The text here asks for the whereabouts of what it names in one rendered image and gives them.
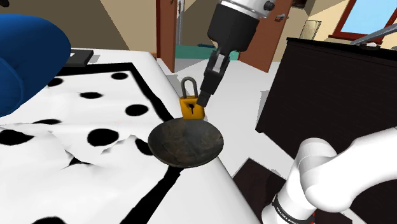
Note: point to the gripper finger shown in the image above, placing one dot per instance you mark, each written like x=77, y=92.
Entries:
x=214, y=76

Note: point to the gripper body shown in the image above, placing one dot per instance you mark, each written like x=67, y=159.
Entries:
x=232, y=28

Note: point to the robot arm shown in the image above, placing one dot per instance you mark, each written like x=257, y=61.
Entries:
x=322, y=173

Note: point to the brown door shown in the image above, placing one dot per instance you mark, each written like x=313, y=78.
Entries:
x=263, y=46

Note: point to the yellow padlock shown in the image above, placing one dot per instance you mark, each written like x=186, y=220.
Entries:
x=191, y=108

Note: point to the dark round bowl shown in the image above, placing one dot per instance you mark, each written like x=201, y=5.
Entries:
x=186, y=142

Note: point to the dark chest of drawers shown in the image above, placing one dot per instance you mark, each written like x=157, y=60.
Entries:
x=325, y=99

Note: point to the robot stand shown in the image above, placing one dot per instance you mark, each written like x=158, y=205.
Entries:
x=259, y=186

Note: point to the black flat box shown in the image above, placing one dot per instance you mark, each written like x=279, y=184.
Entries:
x=79, y=57

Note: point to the red framed window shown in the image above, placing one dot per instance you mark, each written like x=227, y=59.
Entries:
x=369, y=15

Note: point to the grey metal bar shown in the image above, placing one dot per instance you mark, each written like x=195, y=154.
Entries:
x=377, y=34

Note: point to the white bed with black dots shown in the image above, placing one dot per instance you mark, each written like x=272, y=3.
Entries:
x=102, y=189

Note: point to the blue pillow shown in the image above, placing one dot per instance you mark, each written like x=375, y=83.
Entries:
x=28, y=59

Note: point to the pale wall picture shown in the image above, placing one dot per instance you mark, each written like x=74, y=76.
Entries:
x=310, y=29

